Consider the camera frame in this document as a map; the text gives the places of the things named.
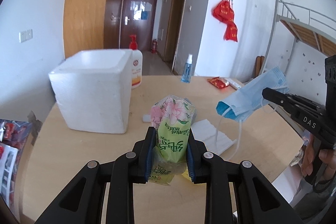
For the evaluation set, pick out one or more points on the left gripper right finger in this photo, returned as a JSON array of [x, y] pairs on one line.
[[235, 193]]

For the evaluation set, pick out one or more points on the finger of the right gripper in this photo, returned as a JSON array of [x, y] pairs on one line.
[[299, 101], [283, 104]]

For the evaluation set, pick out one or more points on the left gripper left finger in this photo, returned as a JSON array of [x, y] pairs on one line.
[[81, 200]]

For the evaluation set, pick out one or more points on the blue face mask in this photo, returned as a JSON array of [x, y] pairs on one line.
[[242, 103]]

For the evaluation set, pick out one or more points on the green floral tissue pack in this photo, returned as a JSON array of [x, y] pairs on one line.
[[171, 117]]

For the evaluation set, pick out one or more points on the grey sock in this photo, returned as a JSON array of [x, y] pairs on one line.
[[194, 109]]

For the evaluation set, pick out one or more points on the person's right hand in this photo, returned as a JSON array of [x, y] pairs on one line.
[[327, 156]]

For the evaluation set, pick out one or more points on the white folded tissue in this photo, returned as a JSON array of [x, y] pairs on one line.
[[215, 141]]

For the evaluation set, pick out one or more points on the white metal bunk bed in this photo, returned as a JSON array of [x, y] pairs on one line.
[[302, 32]]

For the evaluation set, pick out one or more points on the yellow foam fruit net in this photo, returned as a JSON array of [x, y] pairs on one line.
[[186, 175]]

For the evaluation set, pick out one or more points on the printed paper sheet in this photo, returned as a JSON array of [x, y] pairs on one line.
[[8, 158]]

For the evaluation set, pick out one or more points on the red snack packet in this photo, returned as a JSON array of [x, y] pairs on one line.
[[219, 82]]

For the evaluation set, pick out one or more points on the patterned side table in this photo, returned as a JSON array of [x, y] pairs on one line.
[[17, 140]]

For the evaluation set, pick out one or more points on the white foam box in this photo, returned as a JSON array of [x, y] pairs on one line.
[[93, 90]]

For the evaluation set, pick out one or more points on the blue spray bottle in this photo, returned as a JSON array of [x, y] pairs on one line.
[[186, 75]]

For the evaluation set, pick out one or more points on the red hanging vests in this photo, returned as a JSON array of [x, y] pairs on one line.
[[224, 13]]

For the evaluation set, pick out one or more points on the white pump soap bottle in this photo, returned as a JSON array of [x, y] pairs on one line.
[[137, 59]]

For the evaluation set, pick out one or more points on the red fire extinguisher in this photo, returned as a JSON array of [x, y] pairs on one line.
[[154, 46]]

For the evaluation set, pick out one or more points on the dark brown entrance door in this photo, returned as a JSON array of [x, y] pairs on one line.
[[138, 19]]

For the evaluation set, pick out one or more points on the wooden wardrobe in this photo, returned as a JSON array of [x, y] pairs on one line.
[[91, 25]]

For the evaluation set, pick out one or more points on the wooden side door frame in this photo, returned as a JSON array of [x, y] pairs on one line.
[[173, 34]]

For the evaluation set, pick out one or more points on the double wall switch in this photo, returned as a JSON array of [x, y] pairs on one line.
[[25, 35]]

